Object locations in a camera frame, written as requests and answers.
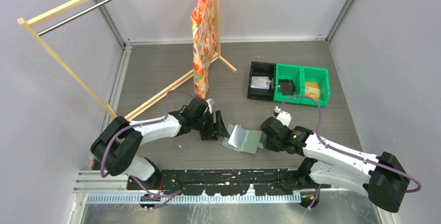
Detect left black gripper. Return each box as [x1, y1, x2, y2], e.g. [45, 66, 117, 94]
[192, 110, 229, 140]

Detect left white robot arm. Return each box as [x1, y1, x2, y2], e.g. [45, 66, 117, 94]
[90, 97, 230, 190]

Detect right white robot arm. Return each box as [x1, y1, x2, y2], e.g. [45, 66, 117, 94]
[260, 117, 410, 213]

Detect black cards in bin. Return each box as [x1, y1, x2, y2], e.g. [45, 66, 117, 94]
[277, 79, 296, 96]

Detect white cards in bin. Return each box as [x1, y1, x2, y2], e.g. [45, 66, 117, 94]
[250, 76, 272, 89]

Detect green bin middle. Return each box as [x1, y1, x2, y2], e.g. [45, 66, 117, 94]
[273, 63, 305, 102]

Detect green bin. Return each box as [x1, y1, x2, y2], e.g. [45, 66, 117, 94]
[303, 66, 331, 107]
[273, 63, 305, 102]

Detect black storage bin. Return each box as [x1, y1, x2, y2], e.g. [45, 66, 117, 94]
[247, 61, 276, 101]

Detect green bin right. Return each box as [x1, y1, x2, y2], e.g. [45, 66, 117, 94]
[303, 66, 331, 107]

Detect orange floral hanging cloth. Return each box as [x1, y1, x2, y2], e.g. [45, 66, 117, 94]
[190, 0, 216, 99]

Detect wooden clothes rack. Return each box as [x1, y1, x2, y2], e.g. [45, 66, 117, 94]
[17, 0, 238, 122]

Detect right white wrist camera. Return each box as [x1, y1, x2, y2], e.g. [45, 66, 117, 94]
[274, 106, 292, 126]

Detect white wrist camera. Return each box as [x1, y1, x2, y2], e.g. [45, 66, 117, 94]
[274, 106, 292, 126]
[205, 98, 215, 113]

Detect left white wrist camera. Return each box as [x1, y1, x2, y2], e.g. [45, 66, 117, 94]
[205, 98, 215, 113]

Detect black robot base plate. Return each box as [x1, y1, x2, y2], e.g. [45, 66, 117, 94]
[141, 168, 317, 196]

